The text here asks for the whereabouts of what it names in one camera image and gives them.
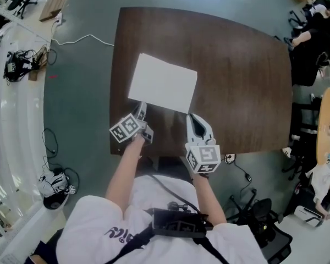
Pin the white box device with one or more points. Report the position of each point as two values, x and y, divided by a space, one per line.
309 216

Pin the round wooden table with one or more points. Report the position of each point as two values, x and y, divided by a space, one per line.
325 125

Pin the person's left forearm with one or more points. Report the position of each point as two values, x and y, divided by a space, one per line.
123 175

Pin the person's white t-shirt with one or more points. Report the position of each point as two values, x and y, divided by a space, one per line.
99 230

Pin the person's dark trousers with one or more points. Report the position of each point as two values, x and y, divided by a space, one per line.
170 166

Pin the black chair frame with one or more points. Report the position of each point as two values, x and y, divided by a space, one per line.
302 136

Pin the white floor socket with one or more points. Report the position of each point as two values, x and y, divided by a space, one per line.
229 158

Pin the black chest-mounted device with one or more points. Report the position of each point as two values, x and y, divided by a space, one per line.
178 221

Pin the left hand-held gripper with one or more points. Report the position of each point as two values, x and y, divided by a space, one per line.
125 128

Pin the person's right forearm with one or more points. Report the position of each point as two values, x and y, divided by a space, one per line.
207 197

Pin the white power strip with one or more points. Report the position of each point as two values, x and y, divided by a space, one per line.
59 18

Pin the wooden board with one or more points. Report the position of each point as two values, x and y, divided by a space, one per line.
56 0

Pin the black mesh office chair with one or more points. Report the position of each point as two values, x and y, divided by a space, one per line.
261 219

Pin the small cardboard box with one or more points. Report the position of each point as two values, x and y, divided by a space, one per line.
38 62

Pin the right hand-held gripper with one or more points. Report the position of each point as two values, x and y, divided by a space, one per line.
204 157

